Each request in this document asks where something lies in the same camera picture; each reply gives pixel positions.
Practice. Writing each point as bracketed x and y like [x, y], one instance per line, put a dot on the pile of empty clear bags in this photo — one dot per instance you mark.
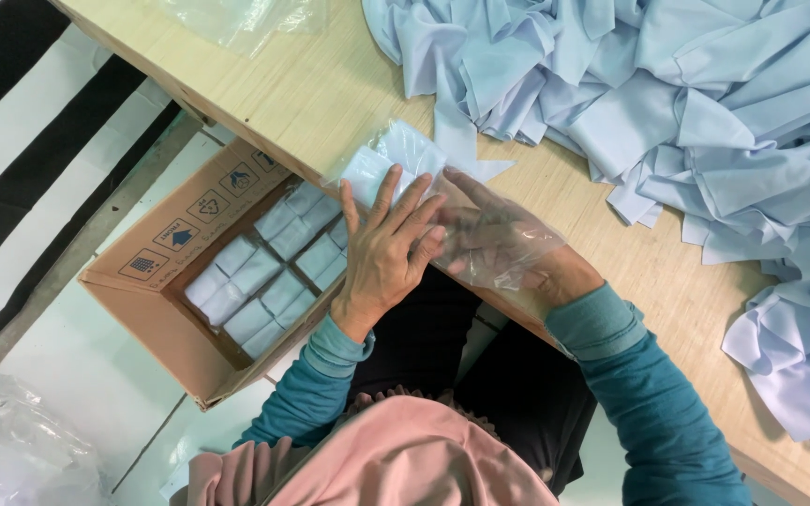
[243, 21]

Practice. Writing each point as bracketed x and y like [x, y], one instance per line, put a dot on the person's pink headscarf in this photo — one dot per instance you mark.
[391, 457]

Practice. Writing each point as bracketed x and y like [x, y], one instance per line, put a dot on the clear plastic packing bag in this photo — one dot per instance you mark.
[524, 232]

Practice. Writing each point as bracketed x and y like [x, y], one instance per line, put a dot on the large clear plastic sack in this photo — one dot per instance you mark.
[11, 450]

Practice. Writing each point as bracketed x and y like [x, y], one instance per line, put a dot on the heap of pale lavender cloth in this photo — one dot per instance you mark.
[799, 358]

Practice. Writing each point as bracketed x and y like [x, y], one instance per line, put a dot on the black and white striped mat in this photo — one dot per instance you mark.
[25, 154]

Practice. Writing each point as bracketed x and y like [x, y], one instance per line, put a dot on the person's black trousers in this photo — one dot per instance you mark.
[419, 337]

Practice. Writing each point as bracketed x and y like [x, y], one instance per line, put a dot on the brown cardboard box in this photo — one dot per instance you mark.
[138, 309]

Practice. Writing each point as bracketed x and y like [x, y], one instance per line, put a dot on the person's right hand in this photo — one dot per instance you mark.
[517, 256]

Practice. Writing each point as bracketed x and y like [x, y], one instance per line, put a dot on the rows of bagged cloth packets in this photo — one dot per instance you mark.
[257, 281]

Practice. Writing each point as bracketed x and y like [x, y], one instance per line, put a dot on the person's left hand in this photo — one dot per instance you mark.
[377, 267]

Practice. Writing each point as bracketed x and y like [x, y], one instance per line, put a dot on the person's right fingers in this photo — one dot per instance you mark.
[472, 193]

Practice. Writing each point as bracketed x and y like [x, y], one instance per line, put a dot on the heap of light blue cloth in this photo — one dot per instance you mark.
[693, 91]

